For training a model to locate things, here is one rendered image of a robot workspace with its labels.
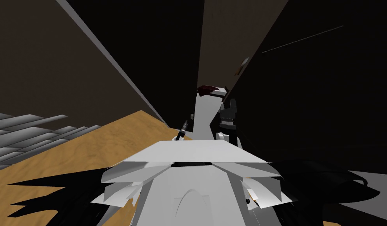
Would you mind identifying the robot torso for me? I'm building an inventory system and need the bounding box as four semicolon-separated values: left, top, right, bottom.
91;139;293;226

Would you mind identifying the brown door leaf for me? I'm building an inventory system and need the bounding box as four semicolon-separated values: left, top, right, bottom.
197;0;289;95

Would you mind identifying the grey door handle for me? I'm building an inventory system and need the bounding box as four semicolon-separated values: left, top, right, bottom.
235;56;251;77

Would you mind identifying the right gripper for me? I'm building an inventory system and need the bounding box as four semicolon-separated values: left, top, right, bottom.
219;98;238;120

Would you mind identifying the dark red object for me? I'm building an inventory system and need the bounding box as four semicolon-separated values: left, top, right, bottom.
197;84;221;97

